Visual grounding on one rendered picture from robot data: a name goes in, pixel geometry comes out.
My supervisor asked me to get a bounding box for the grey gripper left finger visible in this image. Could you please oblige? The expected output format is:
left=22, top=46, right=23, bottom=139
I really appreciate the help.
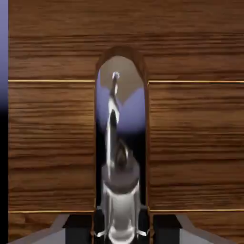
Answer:
left=7, top=213, right=94, bottom=244

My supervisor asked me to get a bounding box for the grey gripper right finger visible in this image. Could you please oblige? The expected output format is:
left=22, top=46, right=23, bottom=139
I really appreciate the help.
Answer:
left=152, top=213, right=238, bottom=244

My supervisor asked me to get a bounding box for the curved shiny metal handle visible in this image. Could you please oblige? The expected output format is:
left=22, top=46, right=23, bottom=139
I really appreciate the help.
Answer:
left=92, top=46, right=151, bottom=244

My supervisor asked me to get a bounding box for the wooden cabinet door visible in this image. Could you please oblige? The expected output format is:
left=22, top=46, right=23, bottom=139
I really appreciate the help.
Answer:
left=8, top=210, right=244, bottom=244
left=8, top=80, right=244, bottom=212

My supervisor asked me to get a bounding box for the brown wooden cabinet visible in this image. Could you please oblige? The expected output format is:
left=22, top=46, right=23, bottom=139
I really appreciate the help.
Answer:
left=8, top=0, right=244, bottom=244

